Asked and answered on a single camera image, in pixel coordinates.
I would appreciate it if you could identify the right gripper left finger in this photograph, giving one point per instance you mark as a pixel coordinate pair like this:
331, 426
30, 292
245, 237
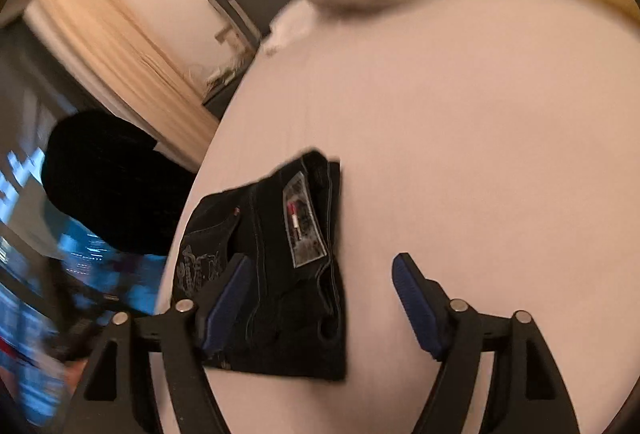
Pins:
116, 392

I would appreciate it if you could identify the black jeans pants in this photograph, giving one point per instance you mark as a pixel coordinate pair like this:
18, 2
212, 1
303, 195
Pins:
292, 321

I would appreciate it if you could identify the beige curtain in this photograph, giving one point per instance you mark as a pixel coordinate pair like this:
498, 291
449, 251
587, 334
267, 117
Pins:
109, 40

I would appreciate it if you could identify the white pillow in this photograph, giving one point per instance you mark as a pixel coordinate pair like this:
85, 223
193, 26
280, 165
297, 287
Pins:
293, 22

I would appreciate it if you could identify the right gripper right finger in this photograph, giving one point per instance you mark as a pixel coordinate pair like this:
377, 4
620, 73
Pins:
526, 392

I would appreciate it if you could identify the white bed mattress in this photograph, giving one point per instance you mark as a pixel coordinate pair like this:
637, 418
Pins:
497, 142

